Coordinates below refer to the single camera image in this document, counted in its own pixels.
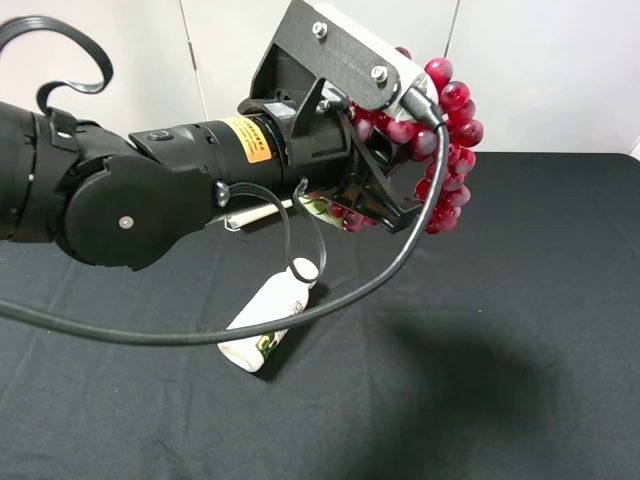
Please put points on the white plastic bottle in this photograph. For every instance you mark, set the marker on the white plastic bottle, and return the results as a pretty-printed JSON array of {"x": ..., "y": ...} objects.
[{"x": 282, "y": 295}]

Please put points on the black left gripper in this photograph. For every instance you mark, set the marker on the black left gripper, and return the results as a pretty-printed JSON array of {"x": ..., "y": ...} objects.
[{"x": 313, "y": 141}]

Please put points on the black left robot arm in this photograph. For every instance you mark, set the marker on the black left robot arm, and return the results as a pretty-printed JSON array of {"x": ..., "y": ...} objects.
[{"x": 112, "y": 201}]

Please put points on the black tablecloth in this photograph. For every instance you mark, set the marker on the black tablecloth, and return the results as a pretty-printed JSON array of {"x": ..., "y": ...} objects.
[{"x": 507, "y": 349}]

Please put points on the white cylindrical candle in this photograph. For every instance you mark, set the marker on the white cylindrical candle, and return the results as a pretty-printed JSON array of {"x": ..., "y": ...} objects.
[{"x": 240, "y": 220}]

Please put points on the red artificial grape bunch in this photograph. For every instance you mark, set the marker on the red artificial grape bunch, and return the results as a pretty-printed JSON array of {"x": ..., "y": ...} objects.
[{"x": 418, "y": 143}]

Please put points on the white wrist camera on bracket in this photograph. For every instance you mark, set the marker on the white wrist camera on bracket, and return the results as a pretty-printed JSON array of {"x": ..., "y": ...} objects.
[{"x": 316, "y": 46}]

